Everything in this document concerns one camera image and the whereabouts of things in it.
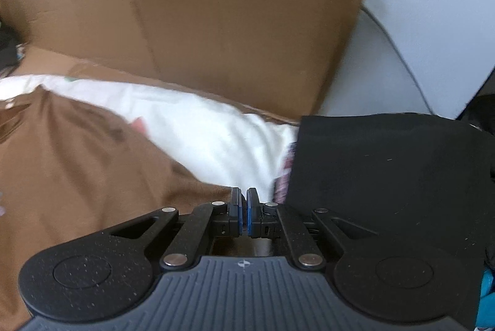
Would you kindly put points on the cream bear printed blanket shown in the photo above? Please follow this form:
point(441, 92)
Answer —
point(216, 137)

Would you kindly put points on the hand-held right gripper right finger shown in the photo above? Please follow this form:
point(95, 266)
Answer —
point(250, 213)

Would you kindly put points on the folded black fleece garment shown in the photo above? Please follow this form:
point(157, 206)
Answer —
point(386, 168)

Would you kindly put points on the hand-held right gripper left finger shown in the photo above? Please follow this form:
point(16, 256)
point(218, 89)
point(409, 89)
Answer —
point(240, 213)

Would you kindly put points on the teal printed garment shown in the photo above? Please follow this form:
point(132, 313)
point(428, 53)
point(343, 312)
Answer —
point(486, 296)

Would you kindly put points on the crumpled black garment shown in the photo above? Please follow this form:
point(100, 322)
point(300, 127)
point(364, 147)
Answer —
point(6, 45)

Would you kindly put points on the flattened brown cardboard box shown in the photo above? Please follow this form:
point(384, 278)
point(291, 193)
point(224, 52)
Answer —
point(232, 25)

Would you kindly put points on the brown printed t-shirt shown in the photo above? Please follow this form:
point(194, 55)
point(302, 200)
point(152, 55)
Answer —
point(77, 168)

